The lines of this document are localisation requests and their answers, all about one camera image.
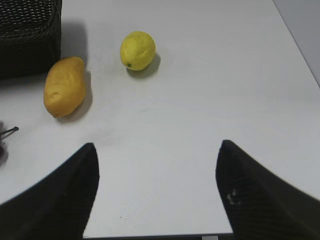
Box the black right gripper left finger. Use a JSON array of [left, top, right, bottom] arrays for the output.
[[0, 143, 100, 240]]

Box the purple grape bunch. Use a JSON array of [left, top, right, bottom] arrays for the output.
[[0, 121, 20, 164]]

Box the black wicker basket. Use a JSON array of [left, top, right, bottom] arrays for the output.
[[0, 0, 62, 79]]

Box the orange yellow mango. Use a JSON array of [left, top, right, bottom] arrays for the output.
[[43, 56, 86, 118]]

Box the yellow lemon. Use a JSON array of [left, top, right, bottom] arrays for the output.
[[120, 31, 156, 71]]

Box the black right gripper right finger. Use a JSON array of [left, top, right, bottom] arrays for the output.
[[215, 140, 320, 240]]

